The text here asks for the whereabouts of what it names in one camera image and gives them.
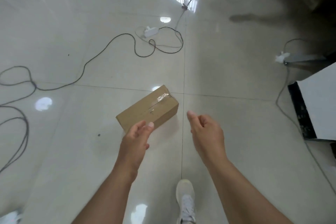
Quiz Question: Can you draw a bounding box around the person's right hand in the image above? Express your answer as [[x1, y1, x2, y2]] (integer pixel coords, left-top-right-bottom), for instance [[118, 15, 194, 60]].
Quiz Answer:
[[187, 111, 228, 169]]

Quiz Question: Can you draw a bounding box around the person's left hand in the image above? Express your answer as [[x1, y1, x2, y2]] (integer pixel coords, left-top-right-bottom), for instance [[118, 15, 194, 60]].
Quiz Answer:
[[115, 120, 154, 180]]

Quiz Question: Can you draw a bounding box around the person's left forearm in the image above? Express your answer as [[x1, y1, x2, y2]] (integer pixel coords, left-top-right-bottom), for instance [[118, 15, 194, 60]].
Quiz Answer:
[[71, 165, 139, 224]]

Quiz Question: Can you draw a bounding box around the person's right forearm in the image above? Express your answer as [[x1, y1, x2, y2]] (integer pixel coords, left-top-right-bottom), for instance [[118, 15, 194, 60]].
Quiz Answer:
[[207, 158, 295, 224]]

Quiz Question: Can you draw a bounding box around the taped brown cardboard box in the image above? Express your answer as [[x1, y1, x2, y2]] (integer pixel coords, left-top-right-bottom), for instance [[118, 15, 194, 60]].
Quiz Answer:
[[116, 85, 179, 134]]

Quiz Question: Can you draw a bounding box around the person's white right shoe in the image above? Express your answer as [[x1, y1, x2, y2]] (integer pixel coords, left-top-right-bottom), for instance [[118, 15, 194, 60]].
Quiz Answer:
[[176, 179, 197, 224]]

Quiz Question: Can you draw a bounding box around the person's white shoe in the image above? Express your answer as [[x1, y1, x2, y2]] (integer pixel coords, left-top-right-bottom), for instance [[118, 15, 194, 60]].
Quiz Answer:
[[0, 209, 23, 224], [176, 179, 197, 224]]

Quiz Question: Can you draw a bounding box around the white power strip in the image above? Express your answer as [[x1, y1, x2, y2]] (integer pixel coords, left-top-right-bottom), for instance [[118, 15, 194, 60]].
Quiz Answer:
[[142, 26, 158, 39]]

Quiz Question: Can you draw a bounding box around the white plug adapter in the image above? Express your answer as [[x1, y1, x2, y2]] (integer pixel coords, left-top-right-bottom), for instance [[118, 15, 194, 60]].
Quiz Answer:
[[275, 52, 291, 65]]

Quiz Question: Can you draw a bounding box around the white board with black edge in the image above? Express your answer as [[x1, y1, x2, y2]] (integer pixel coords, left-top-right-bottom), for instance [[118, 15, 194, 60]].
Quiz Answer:
[[287, 62, 336, 142]]

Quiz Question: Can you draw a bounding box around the person's white left shoe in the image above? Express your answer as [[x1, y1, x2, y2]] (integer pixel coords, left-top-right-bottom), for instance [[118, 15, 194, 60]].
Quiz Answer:
[[0, 209, 23, 224]]

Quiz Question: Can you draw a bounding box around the long grey cable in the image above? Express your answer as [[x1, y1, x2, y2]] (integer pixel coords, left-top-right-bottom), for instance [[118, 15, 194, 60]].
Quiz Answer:
[[275, 38, 336, 196]]

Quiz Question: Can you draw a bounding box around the long black cable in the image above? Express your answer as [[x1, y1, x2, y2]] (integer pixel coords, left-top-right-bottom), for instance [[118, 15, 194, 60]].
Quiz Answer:
[[0, 26, 184, 92]]

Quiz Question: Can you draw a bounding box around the looped grey cable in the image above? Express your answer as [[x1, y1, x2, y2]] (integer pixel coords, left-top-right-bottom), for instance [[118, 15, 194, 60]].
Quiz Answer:
[[0, 105, 30, 174]]

